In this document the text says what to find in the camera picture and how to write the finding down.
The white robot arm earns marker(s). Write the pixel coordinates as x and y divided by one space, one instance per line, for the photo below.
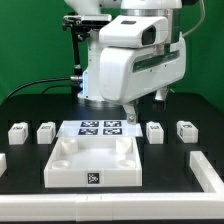
169 9

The white marker sheet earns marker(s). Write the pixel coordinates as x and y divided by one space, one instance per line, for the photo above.
98 128

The black camera on stand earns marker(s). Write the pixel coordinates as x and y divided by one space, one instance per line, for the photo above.
85 83

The white L-shaped fence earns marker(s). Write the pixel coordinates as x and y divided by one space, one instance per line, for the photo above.
208 204

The white square tabletop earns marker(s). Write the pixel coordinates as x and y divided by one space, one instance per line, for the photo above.
93 162

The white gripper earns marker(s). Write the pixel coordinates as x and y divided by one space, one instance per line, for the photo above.
128 74

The white block left edge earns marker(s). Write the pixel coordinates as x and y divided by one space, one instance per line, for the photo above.
3 163

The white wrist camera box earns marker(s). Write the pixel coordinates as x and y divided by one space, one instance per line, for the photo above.
134 31

